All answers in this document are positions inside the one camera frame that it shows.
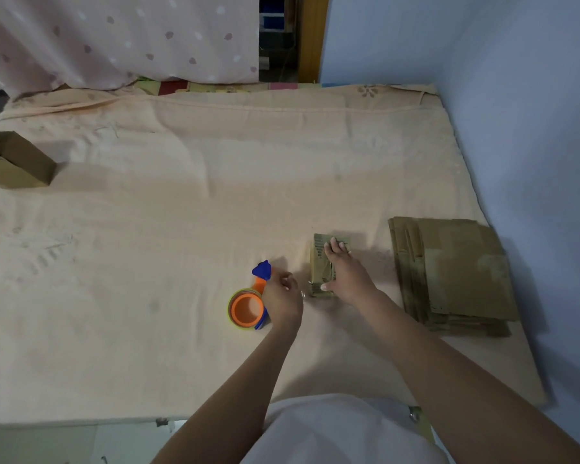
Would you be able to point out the yellow wooden door frame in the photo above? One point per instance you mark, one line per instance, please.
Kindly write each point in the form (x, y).
(312, 38)

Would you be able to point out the open brown cardboard box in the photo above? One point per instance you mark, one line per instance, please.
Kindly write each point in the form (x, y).
(14, 161)

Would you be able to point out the peach bed sheet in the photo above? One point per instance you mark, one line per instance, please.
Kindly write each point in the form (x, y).
(198, 236)

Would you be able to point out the person's left fingers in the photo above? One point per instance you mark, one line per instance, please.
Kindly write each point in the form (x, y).
(286, 281)

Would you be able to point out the person's right hand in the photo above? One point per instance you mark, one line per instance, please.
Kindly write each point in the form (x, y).
(349, 277)

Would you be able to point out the stack of flat cardboard sheets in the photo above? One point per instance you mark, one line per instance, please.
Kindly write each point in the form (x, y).
(452, 277)

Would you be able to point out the pink dotted curtain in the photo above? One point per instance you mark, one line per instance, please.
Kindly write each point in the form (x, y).
(121, 38)

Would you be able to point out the person's right forearm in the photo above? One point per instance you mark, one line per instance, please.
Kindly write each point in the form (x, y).
(469, 381)

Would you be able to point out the person's white shirt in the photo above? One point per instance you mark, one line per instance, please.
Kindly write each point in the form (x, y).
(343, 430)

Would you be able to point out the orange blue tape dispenser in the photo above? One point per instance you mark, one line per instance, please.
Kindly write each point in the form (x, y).
(249, 304)

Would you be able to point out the colourful patterned mat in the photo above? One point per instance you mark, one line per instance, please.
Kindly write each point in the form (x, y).
(208, 86)

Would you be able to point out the person's left forearm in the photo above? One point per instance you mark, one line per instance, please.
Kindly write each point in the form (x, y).
(225, 403)

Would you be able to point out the person's left hand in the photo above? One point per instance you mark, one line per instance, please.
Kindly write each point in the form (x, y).
(283, 304)

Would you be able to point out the small brown cardboard box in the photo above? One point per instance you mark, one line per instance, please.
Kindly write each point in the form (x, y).
(321, 270)

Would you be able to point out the person's right thumb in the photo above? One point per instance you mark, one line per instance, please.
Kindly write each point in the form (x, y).
(327, 285)

